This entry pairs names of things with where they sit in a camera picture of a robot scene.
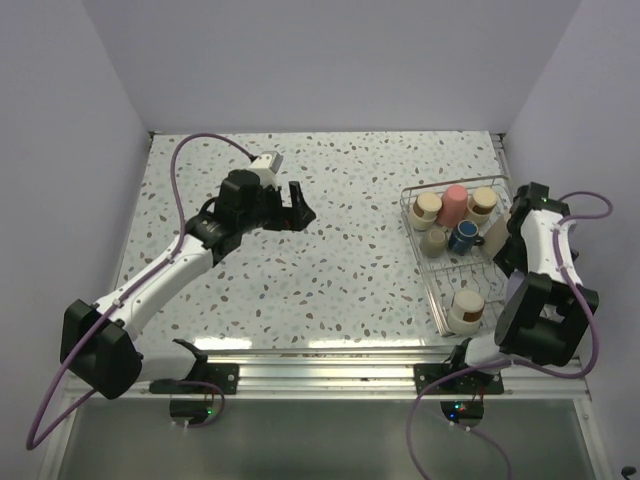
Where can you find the dark blue ceramic mug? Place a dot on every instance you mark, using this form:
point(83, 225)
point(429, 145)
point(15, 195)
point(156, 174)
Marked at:
point(464, 237)

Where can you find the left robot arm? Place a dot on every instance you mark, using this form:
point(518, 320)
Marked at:
point(98, 339)

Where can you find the wire dish rack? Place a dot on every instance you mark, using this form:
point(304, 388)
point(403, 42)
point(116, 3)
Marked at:
point(444, 275)

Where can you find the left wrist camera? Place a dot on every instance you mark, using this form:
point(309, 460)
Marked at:
point(266, 167)

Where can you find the aluminium frame rail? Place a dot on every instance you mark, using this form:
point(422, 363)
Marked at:
point(361, 373)

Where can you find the steel tumbler cork band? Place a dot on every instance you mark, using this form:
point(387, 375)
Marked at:
point(424, 211)

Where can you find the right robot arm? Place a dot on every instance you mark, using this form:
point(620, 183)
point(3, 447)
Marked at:
point(543, 321)

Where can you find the red plastic cup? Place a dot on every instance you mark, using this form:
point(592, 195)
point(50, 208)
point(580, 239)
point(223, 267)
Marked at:
point(454, 204)

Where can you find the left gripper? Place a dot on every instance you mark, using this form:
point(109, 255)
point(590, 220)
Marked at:
point(288, 218)

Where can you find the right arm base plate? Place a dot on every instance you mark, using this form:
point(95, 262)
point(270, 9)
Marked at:
point(457, 382)

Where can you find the grey ceramic mug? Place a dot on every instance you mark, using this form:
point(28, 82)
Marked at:
point(433, 243)

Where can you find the steel tumbler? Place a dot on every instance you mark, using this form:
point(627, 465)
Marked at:
point(466, 311)
point(481, 204)

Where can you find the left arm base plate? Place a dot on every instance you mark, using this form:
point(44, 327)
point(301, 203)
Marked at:
point(195, 382)

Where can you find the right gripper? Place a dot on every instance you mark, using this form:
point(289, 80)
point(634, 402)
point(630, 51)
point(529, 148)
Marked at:
point(509, 260)

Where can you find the purple plastic cup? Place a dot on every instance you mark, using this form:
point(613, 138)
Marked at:
point(514, 283)

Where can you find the beige plastic cup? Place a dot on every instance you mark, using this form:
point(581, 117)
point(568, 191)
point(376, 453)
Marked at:
point(496, 236)

